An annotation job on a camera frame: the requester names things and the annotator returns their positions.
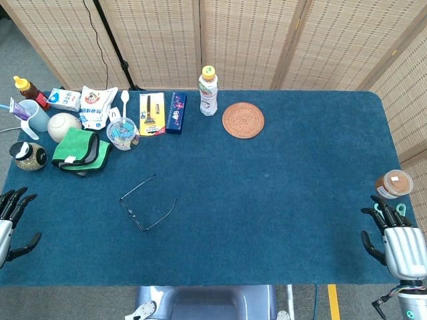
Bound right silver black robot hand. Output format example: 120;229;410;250
360;195;427;279

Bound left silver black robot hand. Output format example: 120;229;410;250
0;186;43;269

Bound black-framed eyeglasses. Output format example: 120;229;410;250
119;172;179;233

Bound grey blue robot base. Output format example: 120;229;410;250
133;285;278;320

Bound brown paste jar clear lid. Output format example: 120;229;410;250
374;169;414;201

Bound glass jar with black lid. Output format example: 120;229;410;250
9;141;48;172

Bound yellow floor tape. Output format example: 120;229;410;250
327;284;341;320

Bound green microfibre cloth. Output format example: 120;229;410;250
51;127;113;177

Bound translucent plastic measuring cup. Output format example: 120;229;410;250
18;99;51;140

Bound beige round bowl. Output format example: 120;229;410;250
47;112;83;143

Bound purple toothpaste tube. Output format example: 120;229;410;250
9;97;33;121

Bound blue table carpet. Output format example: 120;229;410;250
0;89;418;287

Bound blue white milk carton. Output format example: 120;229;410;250
47;87;82;113

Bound brown sauce bottle yellow cap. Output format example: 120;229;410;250
13;75;51;111

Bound clear jar of binder clips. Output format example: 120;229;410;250
106;117;141;151

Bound white printed snack bag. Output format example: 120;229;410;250
79;85;119;131

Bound white plastic spoon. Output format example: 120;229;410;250
119;89;131;119

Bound razor in yellow package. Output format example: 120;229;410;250
138;92;167;137

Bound round woven rattan coaster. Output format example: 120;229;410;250
222;101;266;140

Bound dark blue cardboard box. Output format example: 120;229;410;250
165;91;188;135

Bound black tripod pole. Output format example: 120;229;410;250
92;0;146;91

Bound drink bottle with yellow cap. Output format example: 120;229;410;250
198;65;219;117

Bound bamboo folding screen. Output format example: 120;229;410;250
0;0;427;214

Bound thin black hanging cable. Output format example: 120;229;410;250
82;0;109;90

